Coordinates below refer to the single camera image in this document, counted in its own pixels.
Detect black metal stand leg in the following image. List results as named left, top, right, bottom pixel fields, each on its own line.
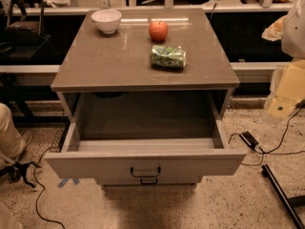
left=262, top=164, right=305, bottom=229

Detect black tripod foot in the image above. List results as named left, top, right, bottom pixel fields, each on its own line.
left=0, top=161, right=39, bottom=188

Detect blue tape cross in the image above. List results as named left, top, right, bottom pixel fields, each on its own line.
left=57, top=178, right=80, bottom=188

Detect red apple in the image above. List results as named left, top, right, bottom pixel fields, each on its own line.
left=149, top=21, right=168, bottom=42

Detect drawer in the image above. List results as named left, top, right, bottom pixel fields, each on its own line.
left=46, top=92, right=245, bottom=178
left=99, top=176, right=203, bottom=187

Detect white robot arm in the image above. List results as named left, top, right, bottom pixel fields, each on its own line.
left=262, top=0, right=305, bottom=123

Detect black chair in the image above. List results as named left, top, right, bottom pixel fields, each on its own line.
left=0, top=0, right=51, bottom=56

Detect black power adapter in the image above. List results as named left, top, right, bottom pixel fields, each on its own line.
left=239, top=132, right=258, bottom=149

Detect white bowl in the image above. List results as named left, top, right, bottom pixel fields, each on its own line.
left=91, top=9, right=122, bottom=34

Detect person leg beige trousers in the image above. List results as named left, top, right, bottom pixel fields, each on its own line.
left=0, top=104, right=26, bottom=160

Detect black floor cable left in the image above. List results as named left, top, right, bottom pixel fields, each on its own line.
left=32, top=146, right=67, bottom=229

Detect grey drawer cabinet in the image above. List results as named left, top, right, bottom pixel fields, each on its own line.
left=51, top=7, right=241, bottom=187

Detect green crushed soda can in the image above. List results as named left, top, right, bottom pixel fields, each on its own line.
left=151, top=45, right=186, bottom=70

